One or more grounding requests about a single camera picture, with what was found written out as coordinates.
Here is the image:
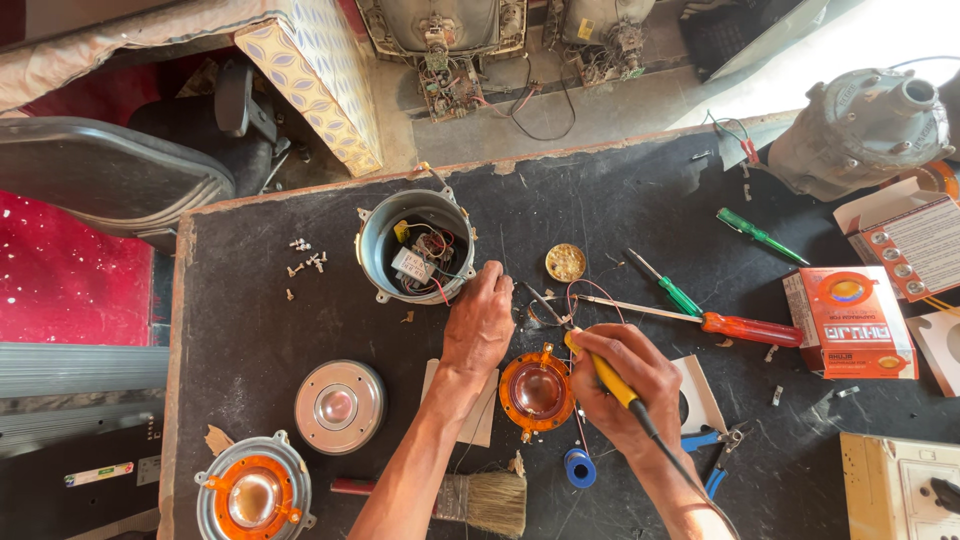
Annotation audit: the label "person's left hand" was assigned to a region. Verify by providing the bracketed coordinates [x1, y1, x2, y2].
[441, 259, 517, 378]

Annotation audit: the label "person's right hand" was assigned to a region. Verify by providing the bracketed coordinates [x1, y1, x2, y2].
[567, 323, 684, 461]

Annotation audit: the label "yellow soldering iron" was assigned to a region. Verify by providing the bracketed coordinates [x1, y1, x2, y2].
[522, 282, 742, 540]

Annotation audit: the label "white cardboard insert with hole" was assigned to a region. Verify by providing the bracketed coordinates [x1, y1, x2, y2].
[669, 354, 728, 437]

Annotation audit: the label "orange speaker diaphragm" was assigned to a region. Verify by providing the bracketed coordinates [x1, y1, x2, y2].
[498, 342, 578, 444]

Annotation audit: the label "plain white cardboard piece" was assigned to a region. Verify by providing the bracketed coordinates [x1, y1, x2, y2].
[419, 357, 501, 450]

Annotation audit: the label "blue solder spool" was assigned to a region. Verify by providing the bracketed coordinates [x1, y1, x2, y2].
[563, 447, 599, 491]

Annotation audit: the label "round flux tin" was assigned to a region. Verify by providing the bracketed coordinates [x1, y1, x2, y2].
[544, 242, 588, 285]

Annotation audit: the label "metal speaker housing with wiring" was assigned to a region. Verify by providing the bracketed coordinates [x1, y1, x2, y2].
[354, 186, 480, 306]

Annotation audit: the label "silver round magnet cap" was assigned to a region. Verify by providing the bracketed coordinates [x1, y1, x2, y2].
[293, 358, 389, 457]

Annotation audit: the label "group of small screws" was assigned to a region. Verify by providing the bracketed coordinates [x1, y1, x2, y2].
[285, 237, 330, 303]

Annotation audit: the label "green tester screwdriver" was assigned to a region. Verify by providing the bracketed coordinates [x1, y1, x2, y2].
[715, 207, 812, 267]

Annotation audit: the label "closed orange cardboard box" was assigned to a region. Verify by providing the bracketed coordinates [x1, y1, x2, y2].
[781, 265, 920, 381]

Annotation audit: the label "cream switchboard box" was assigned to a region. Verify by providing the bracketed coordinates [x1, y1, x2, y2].
[839, 431, 960, 540]

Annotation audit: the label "large bare television chassis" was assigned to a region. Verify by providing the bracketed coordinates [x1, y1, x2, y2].
[354, 0, 529, 125]

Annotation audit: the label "driver base with orange diaphragm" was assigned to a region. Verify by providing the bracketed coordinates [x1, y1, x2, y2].
[193, 429, 318, 540]

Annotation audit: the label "brown cardboard scrap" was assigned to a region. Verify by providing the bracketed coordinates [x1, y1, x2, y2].
[204, 423, 237, 458]

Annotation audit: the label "patterned mattress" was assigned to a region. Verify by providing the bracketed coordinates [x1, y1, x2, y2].
[0, 0, 384, 180]

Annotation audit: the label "white cardboard box flap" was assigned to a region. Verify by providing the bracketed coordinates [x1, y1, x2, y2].
[904, 310, 960, 399]

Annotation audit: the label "open orange cardboard box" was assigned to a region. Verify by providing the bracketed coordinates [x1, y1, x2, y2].
[832, 175, 960, 304]

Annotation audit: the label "small bare television chassis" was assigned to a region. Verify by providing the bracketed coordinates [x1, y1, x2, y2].
[543, 0, 658, 88]

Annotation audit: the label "grey water pump motor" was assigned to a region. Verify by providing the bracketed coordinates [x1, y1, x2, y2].
[765, 66, 958, 203]

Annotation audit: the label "black office chair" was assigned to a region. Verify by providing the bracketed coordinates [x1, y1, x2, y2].
[0, 58, 292, 257]

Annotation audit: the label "grey ribbed panel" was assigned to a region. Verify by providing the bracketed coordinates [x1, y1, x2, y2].
[0, 342, 171, 399]

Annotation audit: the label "black flat screen device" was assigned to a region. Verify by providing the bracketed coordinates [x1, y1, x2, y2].
[0, 408, 165, 540]

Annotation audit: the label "small green handled screwdriver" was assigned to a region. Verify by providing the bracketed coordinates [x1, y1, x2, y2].
[624, 247, 705, 318]

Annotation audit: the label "thin red wire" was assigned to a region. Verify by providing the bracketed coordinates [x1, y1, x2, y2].
[565, 278, 628, 332]

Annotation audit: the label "blue handled pliers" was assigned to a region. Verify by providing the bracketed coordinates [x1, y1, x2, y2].
[680, 420, 750, 502]

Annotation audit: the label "red handled screwdriver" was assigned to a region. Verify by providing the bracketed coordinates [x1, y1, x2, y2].
[573, 293, 805, 349]

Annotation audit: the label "paint brush with red handle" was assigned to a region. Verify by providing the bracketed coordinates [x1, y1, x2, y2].
[330, 469, 529, 540]

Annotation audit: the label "red and green clip wires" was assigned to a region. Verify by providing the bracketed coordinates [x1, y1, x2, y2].
[702, 109, 763, 167]

